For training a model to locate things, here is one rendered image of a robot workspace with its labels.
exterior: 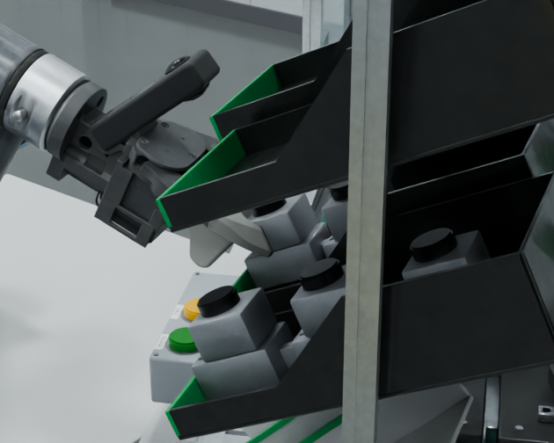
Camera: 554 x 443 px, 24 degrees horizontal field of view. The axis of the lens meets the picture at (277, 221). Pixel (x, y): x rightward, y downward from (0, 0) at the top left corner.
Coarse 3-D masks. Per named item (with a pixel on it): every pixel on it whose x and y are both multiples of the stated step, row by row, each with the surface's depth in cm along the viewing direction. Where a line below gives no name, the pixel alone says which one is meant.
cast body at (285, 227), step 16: (256, 208) 105; (272, 208) 104; (288, 208) 103; (304, 208) 105; (272, 224) 104; (288, 224) 103; (304, 224) 105; (320, 224) 106; (272, 240) 104; (288, 240) 104; (304, 240) 104; (320, 240) 105; (256, 256) 106; (272, 256) 105; (288, 256) 104; (304, 256) 104; (320, 256) 104; (256, 272) 106; (272, 272) 106; (288, 272) 105
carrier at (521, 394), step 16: (544, 368) 138; (512, 384) 135; (528, 384) 135; (544, 384) 135; (512, 400) 132; (528, 400) 132; (544, 400) 132; (512, 416) 130; (528, 416) 130; (512, 432) 127; (528, 432) 127; (544, 432) 127
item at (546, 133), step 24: (552, 120) 95; (480, 144) 101; (504, 144) 101; (528, 144) 89; (552, 144) 94; (408, 168) 104; (432, 168) 104; (456, 168) 103; (480, 168) 88; (504, 168) 88; (528, 168) 87; (552, 168) 92; (408, 192) 91; (432, 192) 91; (456, 192) 90; (240, 288) 105; (288, 288) 98
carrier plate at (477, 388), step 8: (464, 384) 135; (472, 384) 135; (480, 384) 135; (472, 392) 134; (480, 392) 134; (480, 400) 132; (472, 408) 131; (480, 408) 131; (472, 416) 130; (480, 416) 130; (464, 424) 128; (472, 424) 128; (480, 424) 128; (464, 432) 127; (472, 432) 127; (480, 432) 127; (456, 440) 127; (464, 440) 127; (472, 440) 127; (480, 440) 127
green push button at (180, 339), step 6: (174, 330) 145; (180, 330) 145; (186, 330) 145; (174, 336) 144; (180, 336) 144; (186, 336) 144; (174, 342) 143; (180, 342) 142; (186, 342) 142; (192, 342) 142; (174, 348) 143; (180, 348) 142; (186, 348) 142; (192, 348) 142
